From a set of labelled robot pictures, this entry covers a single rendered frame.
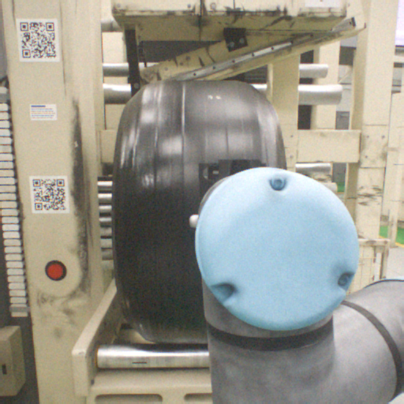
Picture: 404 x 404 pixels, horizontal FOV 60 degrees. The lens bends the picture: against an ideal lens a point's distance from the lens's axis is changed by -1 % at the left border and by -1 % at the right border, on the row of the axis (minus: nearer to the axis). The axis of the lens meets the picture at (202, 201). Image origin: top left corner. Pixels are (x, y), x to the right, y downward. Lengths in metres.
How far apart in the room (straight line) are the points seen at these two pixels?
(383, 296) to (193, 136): 0.36
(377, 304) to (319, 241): 0.14
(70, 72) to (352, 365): 0.66
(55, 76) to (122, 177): 0.28
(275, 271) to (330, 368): 0.08
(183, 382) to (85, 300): 0.26
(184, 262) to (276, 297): 0.38
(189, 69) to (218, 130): 0.57
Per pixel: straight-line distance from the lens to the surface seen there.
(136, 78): 1.10
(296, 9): 1.05
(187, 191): 0.52
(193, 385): 0.76
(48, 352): 0.89
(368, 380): 0.25
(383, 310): 0.29
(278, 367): 0.20
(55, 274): 0.80
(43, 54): 0.77
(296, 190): 0.16
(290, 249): 0.16
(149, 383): 0.77
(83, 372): 0.75
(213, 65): 1.11
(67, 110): 0.74
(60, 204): 0.76
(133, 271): 0.56
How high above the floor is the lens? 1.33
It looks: 10 degrees down
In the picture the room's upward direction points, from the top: straight up
